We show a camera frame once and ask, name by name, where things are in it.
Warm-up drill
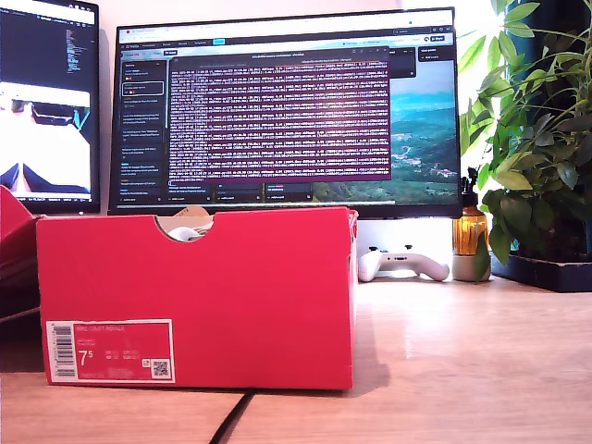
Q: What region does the white leather sneaker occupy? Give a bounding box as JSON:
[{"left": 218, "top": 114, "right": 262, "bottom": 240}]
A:
[{"left": 166, "top": 225, "right": 205, "bottom": 242}]

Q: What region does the red cardboard shoebox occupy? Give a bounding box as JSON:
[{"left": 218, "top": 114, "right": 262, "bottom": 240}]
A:
[{"left": 0, "top": 184, "right": 360, "bottom": 390}]

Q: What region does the large wide computer monitor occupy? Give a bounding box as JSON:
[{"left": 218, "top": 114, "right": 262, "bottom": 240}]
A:
[{"left": 106, "top": 6, "right": 463, "bottom": 221}]

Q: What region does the white game controller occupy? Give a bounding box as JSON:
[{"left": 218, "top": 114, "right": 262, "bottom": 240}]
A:
[{"left": 358, "top": 243, "right": 450, "bottom": 283}]

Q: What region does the amber pump bottle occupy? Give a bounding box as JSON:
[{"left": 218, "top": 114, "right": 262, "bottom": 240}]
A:
[{"left": 452, "top": 166, "right": 489, "bottom": 255}]

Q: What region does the green leafy houseplant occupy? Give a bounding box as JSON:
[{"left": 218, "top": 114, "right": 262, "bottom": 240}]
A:
[{"left": 457, "top": 0, "right": 592, "bottom": 283}]

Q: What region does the dark navy planter box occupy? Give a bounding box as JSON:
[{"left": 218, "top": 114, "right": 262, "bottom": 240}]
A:
[{"left": 490, "top": 252, "right": 592, "bottom": 293}]

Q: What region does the small dark computer monitor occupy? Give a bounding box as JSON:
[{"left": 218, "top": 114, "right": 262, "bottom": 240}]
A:
[{"left": 0, "top": 0, "right": 102, "bottom": 215}]

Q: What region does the black table cable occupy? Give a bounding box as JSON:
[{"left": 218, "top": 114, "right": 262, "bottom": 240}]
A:
[{"left": 207, "top": 390, "right": 255, "bottom": 444}]

